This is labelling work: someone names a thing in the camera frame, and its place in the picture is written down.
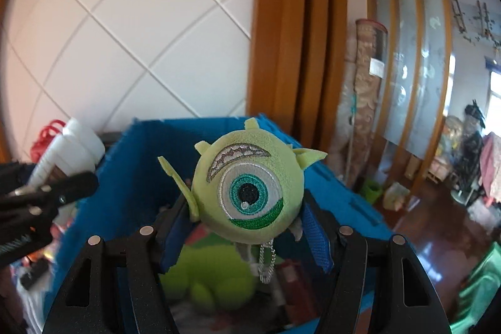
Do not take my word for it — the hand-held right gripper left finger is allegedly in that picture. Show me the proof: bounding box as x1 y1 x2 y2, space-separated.
42 193 196 334

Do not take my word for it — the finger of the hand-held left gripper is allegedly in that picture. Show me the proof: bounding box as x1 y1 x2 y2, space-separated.
0 161 35 198
0 172 99 241

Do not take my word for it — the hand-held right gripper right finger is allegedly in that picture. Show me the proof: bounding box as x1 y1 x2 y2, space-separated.
301 190 451 334

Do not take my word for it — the white ribbed plastic toy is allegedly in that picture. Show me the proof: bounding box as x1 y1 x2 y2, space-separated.
29 118 106 188

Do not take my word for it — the green frog plush toy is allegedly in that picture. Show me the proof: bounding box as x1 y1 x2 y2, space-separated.
158 232 259 313

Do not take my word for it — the blue plastic storage crate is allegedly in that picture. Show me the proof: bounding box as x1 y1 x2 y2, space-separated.
49 115 396 334

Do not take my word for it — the green one-eyed monster plush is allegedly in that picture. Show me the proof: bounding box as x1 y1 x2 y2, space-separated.
158 118 327 284

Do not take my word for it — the red bear-face plastic case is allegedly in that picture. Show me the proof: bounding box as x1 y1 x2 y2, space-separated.
30 120 65 162

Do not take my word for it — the small green container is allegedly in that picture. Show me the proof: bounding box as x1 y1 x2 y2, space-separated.
362 179 382 203

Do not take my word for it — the rolled patterned carpet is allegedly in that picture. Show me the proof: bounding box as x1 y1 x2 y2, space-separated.
338 18 388 186

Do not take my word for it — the green floor mat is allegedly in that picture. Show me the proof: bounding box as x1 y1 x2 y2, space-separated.
450 240 501 334

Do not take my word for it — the wooden glass partition screen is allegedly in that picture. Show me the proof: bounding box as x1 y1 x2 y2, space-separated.
360 0 455 194

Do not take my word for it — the wooden wall frame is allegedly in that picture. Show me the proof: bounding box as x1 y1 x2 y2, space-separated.
246 0 349 147

